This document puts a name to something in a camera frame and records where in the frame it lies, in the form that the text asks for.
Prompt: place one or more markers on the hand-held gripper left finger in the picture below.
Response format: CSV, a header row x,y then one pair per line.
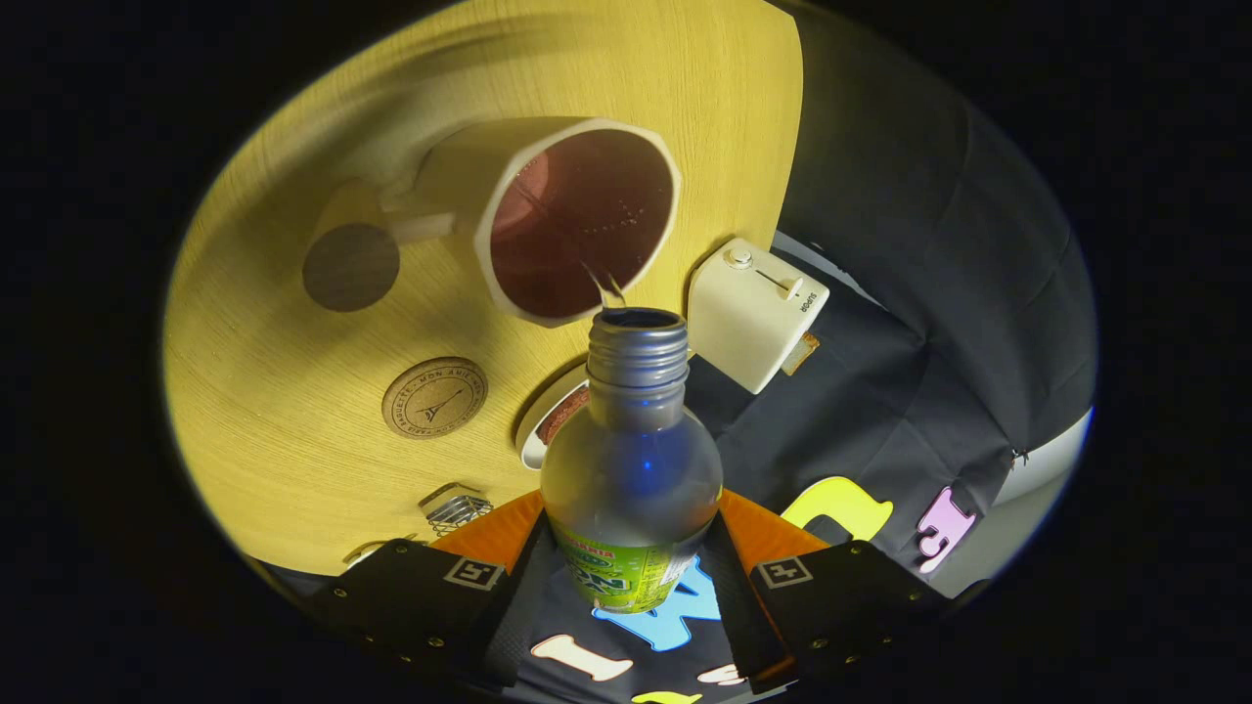
x,y
523,606

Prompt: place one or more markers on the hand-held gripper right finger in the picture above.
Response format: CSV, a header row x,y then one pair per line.
x,y
729,606

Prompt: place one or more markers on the silver bottle with green label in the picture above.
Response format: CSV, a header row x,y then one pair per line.
x,y
631,469

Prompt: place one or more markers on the round brown cork coaster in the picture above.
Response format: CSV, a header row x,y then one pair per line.
x,y
434,397

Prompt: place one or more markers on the white round plate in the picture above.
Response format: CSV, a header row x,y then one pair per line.
x,y
533,430

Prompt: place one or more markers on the brown meat slice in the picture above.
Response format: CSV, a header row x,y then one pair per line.
x,y
565,416

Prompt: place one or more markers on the toast slice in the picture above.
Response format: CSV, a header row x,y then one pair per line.
x,y
802,354

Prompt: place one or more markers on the cream toaster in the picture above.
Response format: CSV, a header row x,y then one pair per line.
x,y
748,318

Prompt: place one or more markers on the wooden table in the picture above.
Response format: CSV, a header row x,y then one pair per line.
x,y
293,391

